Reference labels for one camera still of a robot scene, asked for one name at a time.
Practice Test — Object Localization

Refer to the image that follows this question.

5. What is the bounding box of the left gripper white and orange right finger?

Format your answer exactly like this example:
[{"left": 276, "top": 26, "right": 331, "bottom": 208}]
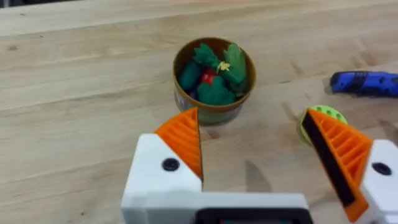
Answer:
[{"left": 302, "top": 108, "right": 398, "bottom": 224}]

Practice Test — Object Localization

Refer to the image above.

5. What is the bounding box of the left gripper white and orange left finger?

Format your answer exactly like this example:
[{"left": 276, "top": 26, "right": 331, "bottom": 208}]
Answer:
[{"left": 120, "top": 106, "right": 204, "bottom": 224}]

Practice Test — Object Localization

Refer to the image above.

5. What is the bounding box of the blue electric screwdriver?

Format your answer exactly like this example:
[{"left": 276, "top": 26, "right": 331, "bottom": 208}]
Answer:
[{"left": 329, "top": 70, "right": 398, "bottom": 98}]

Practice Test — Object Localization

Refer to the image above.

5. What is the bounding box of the green disc with holes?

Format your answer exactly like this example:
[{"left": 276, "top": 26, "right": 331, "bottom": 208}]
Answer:
[{"left": 298, "top": 105, "right": 348, "bottom": 146}]

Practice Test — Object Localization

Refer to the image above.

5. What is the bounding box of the brown tub of toy vegetables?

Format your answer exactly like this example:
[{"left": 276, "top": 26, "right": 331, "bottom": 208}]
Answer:
[{"left": 172, "top": 37, "right": 257, "bottom": 126}]

